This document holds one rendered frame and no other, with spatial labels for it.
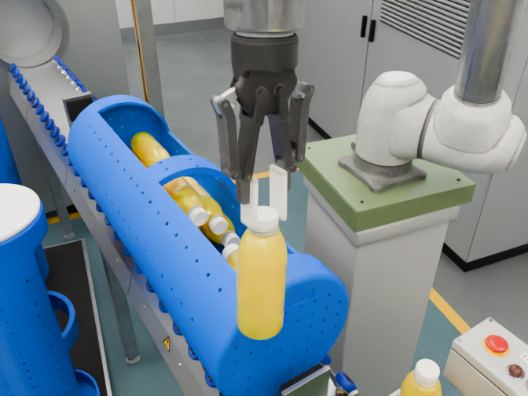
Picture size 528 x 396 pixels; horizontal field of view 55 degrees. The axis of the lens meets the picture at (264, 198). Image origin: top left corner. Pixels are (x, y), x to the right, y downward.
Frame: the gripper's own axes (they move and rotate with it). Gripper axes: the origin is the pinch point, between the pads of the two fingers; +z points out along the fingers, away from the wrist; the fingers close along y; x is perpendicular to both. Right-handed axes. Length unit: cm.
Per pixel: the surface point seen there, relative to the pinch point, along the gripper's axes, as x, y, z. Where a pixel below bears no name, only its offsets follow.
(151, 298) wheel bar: -48, -1, 46
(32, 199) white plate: -86, 15, 31
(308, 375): -2.2, -11.1, 38.3
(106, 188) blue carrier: -61, 3, 21
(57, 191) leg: -210, -14, 85
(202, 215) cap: -39.2, -10.9, 23.1
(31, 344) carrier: -78, 24, 70
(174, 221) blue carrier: -32.5, -1.6, 18.6
